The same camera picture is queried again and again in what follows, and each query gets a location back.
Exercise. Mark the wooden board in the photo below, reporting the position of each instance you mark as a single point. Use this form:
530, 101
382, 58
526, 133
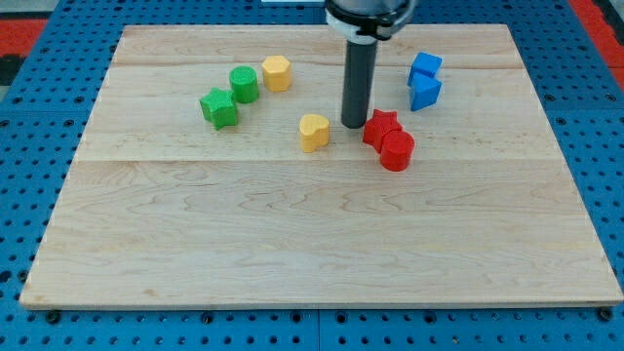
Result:
161, 211

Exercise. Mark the yellow hexagon block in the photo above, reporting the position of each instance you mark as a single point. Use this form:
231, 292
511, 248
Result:
277, 73

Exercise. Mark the green star block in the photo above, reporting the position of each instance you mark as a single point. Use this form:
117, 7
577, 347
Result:
219, 108

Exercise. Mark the red star block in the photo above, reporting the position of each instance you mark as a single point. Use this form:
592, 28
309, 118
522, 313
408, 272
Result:
378, 126

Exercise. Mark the blue triangle block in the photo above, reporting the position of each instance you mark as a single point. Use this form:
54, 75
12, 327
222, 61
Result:
424, 91

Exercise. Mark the red cylinder block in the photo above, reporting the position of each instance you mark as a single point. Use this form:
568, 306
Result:
396, 151

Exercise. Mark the green cylinder block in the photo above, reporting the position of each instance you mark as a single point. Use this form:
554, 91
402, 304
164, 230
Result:
243, 82

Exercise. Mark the yellow heart block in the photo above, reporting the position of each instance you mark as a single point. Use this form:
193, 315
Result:
314, 132

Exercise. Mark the blue cube block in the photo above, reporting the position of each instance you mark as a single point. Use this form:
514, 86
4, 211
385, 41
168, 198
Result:
425, 64

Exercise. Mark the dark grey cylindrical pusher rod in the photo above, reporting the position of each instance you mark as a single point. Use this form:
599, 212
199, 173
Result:
358, 75

